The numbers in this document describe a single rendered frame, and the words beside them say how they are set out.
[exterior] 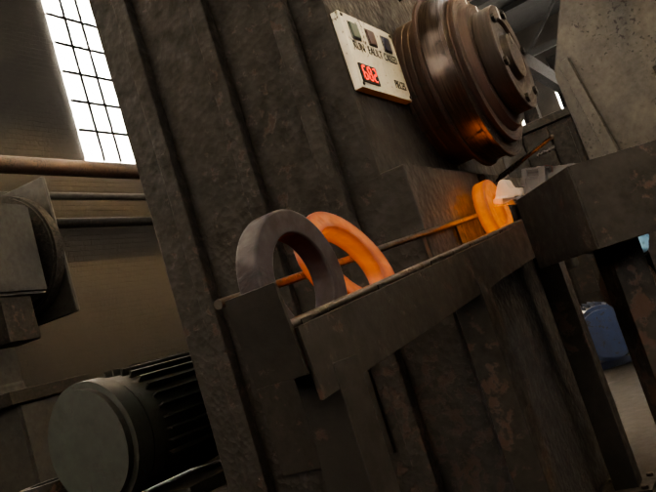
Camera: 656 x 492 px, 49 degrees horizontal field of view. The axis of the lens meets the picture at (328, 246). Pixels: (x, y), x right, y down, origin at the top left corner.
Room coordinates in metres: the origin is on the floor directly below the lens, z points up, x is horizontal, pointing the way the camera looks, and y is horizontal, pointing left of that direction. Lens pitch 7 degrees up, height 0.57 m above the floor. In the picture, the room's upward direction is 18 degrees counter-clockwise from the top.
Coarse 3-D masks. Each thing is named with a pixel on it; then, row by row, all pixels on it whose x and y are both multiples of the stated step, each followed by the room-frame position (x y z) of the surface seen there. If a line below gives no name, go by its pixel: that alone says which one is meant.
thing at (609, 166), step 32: (608, 160) 1.13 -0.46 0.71; (640, 160) 1.13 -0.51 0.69; (544, 192) 1.24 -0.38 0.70; (576, 192) 1.12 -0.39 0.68; (608, 192) 1.13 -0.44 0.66; (640, 192) 1.13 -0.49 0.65; (544, 224) 1.29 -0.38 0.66; (576, 224) 1.16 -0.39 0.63; (608, 224) 1.12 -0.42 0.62; (640, 224) 1.13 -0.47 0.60; (544, 256) 1.34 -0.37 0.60; (576, 256) 1.20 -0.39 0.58; (608, 256) 1.26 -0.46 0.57; (640, 256) 1.26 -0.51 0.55; (608, 288) 1.30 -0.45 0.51; (640, 288) 1.25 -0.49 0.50; (640, 320) 1.25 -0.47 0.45; (640, 352) 1.27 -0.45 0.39
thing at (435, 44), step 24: (432, 0) 1.71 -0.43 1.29; (432, 24) 1.66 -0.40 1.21; (432, 48) 1.65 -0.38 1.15; (432, 72) 1.66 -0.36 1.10; (456, 72) 1.62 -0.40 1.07; (456, 96) 1.66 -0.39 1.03; (456, 120) 1.69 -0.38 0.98; (480, 120) 1.67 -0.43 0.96; (480, 144) 1.75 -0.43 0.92; (504, 144) 1.78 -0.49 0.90
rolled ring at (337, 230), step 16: (320, 224) 1.06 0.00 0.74; (336, 224) 1.09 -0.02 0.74; (336, 240) 1.11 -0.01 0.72; (352, 240) 1.12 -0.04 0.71; (368, 240) 1.13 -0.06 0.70; (352, 256) 1.13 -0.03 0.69; (368, 256) 1.12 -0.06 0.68; (384, 256) 1.14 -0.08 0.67; (304, 272) 1.00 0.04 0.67; (368, 272) 1.12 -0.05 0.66; (384, 272) 1.10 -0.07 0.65; (352, 288) 1.00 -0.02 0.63
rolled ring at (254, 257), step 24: (264, 216) 0.86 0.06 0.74; (288, 216) 0.89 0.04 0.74; (240, 240) 0.85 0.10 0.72; (264, 240) 0.84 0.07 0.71; (288, 240) 0.92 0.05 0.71; (312, 240) 0.93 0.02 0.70; (240, 264) 0.83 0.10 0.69; (264, 264) 0.83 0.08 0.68; (312, 264) 0.95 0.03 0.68; (336, 264) 0.96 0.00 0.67; (240, 288) 0.83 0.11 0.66; (336, 288) 0.94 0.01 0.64; (288, 312) 0.84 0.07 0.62
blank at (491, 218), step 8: (480, 184) 1.66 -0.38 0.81; (488, 184) 1.68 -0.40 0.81; (472, 192) 1.66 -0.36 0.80; (480, 192) 1.64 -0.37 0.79; (488, 192) 1.66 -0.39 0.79; (472, 200) 1.65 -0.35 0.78; (480, 200) 1.64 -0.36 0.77; (488, 200) 1.64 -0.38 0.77; (480, 208) 1.63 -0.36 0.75; (488, 208) 1.63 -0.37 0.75; (496, 208) 1.73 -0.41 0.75; (504, 208) 1.72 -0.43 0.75; (480, 216) 1.64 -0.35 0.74; (488, 216) 1.63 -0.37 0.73; (496, 216) 1.65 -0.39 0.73; (504, 216) 1.72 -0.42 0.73; (488, 224) 1.64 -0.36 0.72; (496, 224) 1.63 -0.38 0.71; (504, 224) 1.68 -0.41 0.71; (488, 232) 1.65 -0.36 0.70
